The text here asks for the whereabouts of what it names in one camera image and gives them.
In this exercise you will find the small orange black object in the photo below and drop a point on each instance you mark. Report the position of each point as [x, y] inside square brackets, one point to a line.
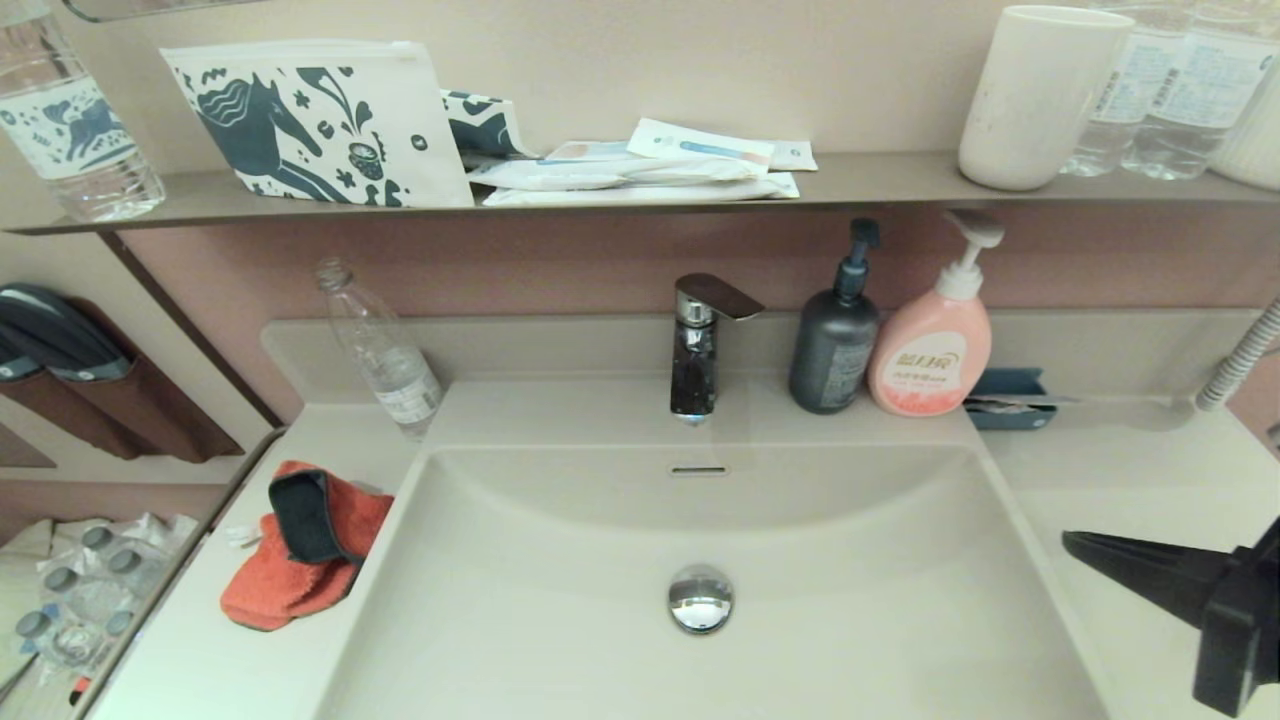
[79, 689]

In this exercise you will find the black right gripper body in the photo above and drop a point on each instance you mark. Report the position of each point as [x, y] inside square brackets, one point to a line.
[1245, 640]

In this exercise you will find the dark grey slipper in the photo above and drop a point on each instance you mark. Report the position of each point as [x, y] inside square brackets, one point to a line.
[60, 330]
[15, 368]

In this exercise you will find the chrome drain stopper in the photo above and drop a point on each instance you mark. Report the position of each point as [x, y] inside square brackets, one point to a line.
[700, 598]

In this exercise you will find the blue plastic holder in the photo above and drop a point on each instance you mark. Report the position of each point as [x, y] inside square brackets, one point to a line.
[1005, 385]

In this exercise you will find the pale blue packet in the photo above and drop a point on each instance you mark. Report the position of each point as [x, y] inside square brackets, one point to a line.
[590, 151]

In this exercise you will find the empty clear plastic bottle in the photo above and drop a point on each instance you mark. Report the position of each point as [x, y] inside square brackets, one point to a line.
[395, 375]

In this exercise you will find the grey wall shelf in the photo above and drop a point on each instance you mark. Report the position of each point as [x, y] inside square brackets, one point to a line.
[880, 180]

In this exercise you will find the dark grey pump bottle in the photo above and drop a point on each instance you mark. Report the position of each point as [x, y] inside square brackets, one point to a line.
[830, 350]

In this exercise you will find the white label water bottle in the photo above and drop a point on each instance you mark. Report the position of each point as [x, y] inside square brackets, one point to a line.
[1192, 110]
[1117, 110]

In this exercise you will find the pink pump soap bottle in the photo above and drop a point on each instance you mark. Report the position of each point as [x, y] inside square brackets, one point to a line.
[925, 360]

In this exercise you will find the chrome sink faucet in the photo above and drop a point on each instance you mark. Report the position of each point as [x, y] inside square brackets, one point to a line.
[692, 370]

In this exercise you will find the small white logo sachet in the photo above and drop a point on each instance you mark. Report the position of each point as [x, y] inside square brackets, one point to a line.
[795, 155]

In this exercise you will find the orange and grey cleaning cloth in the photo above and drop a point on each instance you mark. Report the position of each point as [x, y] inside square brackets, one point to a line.
[270, 585]

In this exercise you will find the brown fabric wall pocket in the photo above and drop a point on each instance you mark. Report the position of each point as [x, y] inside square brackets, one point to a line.
[150, 420]

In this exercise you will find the small horse print pouch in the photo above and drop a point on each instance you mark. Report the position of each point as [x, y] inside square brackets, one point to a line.
[480, 125]

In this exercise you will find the clear bottle grey cap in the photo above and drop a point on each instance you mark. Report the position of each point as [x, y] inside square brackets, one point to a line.
[35, 626]
[120, 625]
[97, 540]
[62, 582]
[128, 565]

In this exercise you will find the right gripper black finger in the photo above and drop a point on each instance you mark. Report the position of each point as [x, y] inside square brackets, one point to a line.
[1150, 583]
[1160, 556]

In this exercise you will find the tall white cup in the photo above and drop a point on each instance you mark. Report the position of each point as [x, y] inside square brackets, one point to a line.
[1032, 100]

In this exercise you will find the large horse print pouch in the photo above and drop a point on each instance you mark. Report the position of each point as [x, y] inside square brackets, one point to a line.
[300, 130]

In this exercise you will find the flat white plastic packet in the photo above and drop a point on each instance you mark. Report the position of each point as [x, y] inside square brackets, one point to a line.
[700, 190]

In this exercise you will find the white packet with blue stripe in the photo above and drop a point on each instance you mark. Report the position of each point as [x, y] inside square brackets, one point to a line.
[690, 145]

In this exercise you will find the horse label water bottle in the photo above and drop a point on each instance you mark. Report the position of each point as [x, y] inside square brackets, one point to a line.
[78, 130]

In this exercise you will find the white ceramic sink basin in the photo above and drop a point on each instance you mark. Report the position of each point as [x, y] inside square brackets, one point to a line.
[850, 600]

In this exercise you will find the long white plastic packet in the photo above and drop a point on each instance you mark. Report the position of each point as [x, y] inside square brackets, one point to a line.
[600, 175]

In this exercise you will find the white ribbed container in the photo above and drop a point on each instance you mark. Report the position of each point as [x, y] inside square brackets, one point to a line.
[1252, 140]

